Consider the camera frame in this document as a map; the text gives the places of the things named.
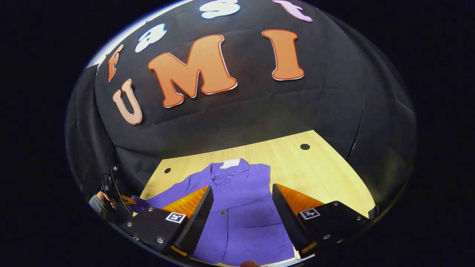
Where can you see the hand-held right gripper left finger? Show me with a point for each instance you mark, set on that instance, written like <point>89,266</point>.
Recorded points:
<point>196,222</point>

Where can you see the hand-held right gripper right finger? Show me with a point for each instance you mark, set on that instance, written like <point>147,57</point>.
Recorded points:
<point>291,222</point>

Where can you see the purple jacket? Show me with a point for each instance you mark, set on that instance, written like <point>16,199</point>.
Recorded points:
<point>241,207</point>

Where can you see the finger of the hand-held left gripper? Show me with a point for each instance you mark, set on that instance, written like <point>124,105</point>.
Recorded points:
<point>128,200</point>

